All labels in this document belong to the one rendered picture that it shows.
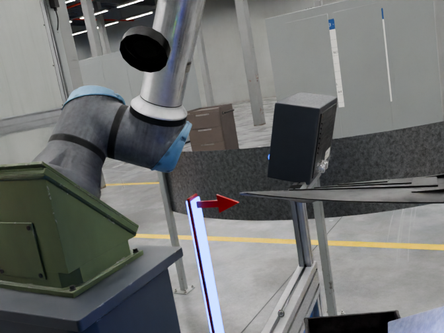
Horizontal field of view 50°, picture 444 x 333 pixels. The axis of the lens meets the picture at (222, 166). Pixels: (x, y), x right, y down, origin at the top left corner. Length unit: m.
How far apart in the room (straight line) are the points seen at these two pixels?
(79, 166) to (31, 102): 1.56
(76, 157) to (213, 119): 6.47
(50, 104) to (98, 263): 1.70
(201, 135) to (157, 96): 6.58
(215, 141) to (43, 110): 5.10
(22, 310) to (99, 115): 0.38
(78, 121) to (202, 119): 6.51
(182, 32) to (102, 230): 0.40
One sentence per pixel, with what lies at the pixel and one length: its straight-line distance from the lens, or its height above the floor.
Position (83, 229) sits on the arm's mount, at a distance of 0.91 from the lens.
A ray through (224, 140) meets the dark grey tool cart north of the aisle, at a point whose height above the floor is 0.38.
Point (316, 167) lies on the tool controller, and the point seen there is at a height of 1.08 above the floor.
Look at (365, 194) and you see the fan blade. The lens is 0.50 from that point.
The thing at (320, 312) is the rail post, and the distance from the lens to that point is 1.23.
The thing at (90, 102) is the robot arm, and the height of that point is 1.33.
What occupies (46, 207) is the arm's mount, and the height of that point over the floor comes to 1.17.
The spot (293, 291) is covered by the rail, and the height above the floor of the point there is 0.85.
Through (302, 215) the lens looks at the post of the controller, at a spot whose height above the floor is 0.99.
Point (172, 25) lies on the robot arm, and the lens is 0.89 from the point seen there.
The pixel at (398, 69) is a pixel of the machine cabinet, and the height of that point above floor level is 1.05.
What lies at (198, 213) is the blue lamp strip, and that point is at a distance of 0.62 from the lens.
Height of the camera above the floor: 1.33
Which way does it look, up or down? 11 degrees down
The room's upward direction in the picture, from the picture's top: 10 degrees counter-clockwise
